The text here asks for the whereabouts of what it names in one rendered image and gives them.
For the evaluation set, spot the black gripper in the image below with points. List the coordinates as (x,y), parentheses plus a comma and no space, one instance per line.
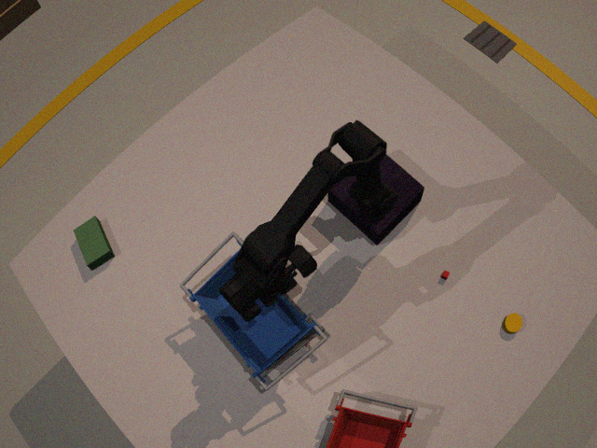
(302,261)

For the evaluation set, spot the green rectangular block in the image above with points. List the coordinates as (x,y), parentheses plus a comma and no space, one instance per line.
(93,243)

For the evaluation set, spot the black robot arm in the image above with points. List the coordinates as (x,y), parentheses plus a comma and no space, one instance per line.
(265,251)

